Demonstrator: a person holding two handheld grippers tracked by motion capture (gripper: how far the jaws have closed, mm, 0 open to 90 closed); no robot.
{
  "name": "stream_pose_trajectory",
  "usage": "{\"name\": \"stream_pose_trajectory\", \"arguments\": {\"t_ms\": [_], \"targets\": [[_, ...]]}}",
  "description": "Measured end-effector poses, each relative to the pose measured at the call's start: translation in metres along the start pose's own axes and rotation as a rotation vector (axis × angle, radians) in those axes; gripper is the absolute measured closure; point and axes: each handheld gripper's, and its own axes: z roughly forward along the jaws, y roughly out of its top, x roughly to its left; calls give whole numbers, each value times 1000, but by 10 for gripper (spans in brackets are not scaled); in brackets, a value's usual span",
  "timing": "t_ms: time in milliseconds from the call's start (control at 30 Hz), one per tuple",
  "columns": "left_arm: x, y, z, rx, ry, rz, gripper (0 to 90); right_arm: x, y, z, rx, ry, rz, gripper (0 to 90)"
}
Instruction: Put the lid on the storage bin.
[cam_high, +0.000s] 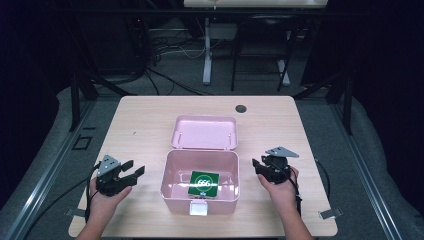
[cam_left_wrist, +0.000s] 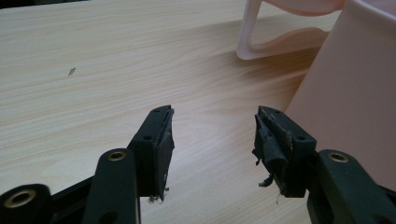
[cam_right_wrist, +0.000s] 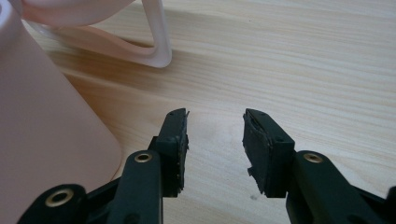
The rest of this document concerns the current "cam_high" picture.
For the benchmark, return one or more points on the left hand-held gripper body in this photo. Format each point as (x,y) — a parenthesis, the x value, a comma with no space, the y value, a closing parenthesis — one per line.
(111,183)

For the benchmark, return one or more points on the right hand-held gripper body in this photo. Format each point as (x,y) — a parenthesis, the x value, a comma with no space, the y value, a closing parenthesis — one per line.
(276,170)

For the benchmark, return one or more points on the green packet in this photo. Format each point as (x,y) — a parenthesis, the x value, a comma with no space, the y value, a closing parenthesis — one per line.
(203,184)

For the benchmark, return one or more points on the pink plastic box with lid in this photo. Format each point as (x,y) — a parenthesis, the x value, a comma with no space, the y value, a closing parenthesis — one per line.
(203,133)

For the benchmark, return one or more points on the person's left hand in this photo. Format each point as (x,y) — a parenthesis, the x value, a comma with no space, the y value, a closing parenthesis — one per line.
(101,203)

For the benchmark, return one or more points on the person's right hand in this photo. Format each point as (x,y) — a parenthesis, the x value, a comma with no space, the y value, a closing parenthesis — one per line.
(283,195)

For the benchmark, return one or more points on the dark round table grommet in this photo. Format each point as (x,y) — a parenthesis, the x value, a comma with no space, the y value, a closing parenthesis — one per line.
(240,108)

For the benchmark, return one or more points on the black metal stand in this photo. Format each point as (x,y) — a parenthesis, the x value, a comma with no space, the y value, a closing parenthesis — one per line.
(75,100)
(347,100)

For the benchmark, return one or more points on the white desk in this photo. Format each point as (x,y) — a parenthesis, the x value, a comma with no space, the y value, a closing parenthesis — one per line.
(207,60)

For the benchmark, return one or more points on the black metal chair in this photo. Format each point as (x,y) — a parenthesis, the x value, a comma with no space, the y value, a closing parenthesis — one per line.
(266,30)

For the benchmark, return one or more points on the grey metal table bracket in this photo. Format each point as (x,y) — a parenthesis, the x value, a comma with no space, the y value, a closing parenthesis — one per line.
(330,213)
(75,212)

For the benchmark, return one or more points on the aluminium floor rail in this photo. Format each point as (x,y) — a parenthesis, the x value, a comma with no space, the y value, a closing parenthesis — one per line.
(43,176)
(366,186)

